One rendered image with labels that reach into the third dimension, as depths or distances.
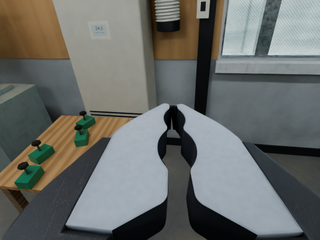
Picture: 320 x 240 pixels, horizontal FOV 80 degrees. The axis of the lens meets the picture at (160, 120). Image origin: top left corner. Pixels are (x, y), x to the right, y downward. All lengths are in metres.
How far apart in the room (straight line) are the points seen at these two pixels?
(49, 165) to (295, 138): 1.88
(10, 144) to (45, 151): 0.56
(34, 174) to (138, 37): 0.92
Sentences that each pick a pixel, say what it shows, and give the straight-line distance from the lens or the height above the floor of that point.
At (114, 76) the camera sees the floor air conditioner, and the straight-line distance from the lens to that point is 1.38.
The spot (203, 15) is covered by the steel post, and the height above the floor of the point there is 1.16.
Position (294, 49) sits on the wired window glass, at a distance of 1.72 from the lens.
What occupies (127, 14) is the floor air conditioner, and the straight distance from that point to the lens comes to 1.24.
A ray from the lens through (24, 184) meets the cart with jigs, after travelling 1.14.
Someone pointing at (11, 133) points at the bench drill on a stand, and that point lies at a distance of 1.79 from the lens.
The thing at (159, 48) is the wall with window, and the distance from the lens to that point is 1.53.
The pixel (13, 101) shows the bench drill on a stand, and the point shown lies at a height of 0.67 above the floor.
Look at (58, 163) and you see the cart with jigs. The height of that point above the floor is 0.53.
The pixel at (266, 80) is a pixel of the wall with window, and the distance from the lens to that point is 1.66.
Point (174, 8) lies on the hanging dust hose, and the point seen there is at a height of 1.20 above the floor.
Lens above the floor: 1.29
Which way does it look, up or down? 34 degrees down
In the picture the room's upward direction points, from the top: 3 degrees counter-clockwise
